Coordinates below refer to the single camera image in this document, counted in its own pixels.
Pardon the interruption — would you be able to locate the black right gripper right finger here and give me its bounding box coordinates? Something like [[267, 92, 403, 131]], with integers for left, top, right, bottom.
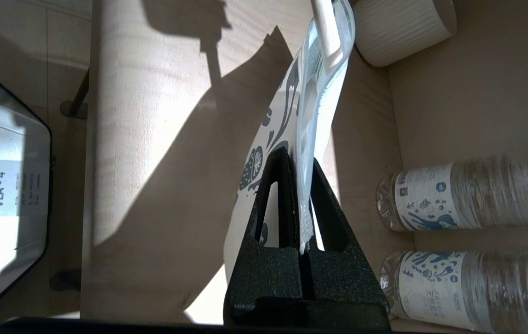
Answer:
[[301, 158, 390, 307]]

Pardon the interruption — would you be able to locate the white ribbed mug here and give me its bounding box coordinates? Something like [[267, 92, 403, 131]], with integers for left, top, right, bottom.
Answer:
[[352, 0, 458, 68]]

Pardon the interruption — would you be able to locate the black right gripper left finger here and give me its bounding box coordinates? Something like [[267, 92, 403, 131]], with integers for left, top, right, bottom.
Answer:
[[223, 146, 304, 325]]

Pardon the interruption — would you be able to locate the small clear water bottle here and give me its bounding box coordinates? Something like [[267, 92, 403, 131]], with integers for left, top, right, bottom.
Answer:
[[376, 148, 528, 231], [380, 250, 528, 332]]

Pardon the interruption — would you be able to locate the blue patterned zip pouch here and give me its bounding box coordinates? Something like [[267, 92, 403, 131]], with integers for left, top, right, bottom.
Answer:
[[223, 0, 356, 283]]

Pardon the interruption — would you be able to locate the silver robot base chassis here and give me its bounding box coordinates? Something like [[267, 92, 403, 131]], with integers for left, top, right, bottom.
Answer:
[[0, 65, 53, 325]]

